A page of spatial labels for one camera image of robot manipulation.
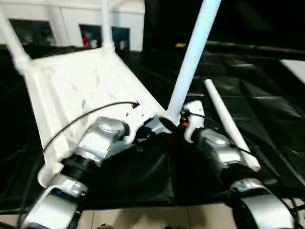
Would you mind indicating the black mat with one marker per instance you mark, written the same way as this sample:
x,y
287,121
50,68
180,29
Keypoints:
x,y
143,176

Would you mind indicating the black pole with tan tip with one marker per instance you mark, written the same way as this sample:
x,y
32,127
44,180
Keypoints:
x,y
250,46

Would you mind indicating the white cabinet with glass doors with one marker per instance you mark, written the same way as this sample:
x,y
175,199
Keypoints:
x,y
71,14

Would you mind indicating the white plastic table top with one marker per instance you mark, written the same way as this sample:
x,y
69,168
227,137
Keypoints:
x,y
71,78

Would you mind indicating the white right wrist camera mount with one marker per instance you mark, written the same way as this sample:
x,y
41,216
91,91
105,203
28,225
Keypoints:
x,y
195,109

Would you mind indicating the white paper sheet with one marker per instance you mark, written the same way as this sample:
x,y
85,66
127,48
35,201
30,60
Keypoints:
x,y
294,69

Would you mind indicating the black backdrop cloth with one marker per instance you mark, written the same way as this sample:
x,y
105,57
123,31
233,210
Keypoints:
x,y
250,19

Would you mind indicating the white plastic table leg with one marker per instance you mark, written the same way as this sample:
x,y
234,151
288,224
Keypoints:
x,y
106,23
14,43
190,59
224,112

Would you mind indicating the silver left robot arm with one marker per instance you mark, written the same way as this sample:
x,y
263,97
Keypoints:
x,y
100,140

